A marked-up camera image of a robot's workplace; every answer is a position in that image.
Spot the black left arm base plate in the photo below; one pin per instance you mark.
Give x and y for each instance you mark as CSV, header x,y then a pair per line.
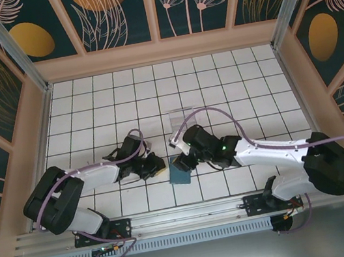
x,y
122,227

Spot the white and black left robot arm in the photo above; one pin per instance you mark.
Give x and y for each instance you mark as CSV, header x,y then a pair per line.
x,y
97,177

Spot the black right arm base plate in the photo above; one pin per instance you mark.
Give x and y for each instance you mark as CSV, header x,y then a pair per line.
x,y
254,204

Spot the small green LED circuit board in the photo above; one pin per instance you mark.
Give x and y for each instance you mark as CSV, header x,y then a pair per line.
x,y
104,249

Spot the blue card holder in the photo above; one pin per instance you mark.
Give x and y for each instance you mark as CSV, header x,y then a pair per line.
x,y
178,178

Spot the clear acrylic card box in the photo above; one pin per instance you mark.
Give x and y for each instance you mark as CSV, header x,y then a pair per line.
x,y
182,118

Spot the aluminium mounting rail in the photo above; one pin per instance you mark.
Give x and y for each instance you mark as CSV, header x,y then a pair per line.
x,y
186,215

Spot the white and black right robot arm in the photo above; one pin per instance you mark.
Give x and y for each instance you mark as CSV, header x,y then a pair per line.
x,y
269,155

